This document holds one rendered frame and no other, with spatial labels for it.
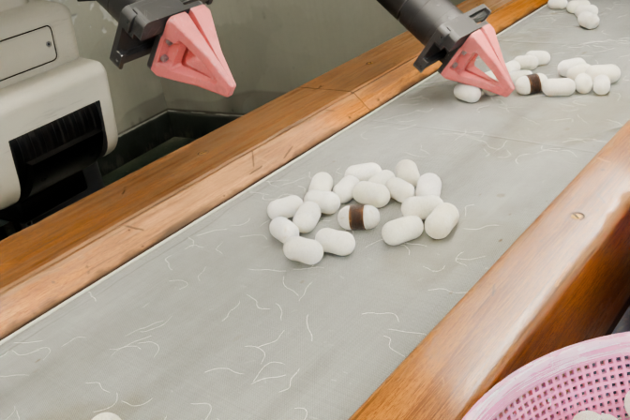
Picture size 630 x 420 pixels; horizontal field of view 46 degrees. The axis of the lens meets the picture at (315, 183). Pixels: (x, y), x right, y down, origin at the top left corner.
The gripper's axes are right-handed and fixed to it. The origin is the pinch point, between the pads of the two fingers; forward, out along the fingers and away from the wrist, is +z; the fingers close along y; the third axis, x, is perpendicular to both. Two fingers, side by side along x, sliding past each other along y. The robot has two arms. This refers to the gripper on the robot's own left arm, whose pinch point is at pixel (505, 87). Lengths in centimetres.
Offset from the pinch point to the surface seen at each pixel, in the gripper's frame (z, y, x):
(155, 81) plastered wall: -132, 109, 181
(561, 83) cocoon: 4.0, 2.6, -3.5
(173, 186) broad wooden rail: -13.1, -35.2, 10.9
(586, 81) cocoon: 5.7, 4.2, -5.0
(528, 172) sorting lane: 9.1, -16.6, -5.5
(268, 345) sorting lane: 6.2, -47.2, -2.6
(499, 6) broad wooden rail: -14.3, 33.6, 11.1
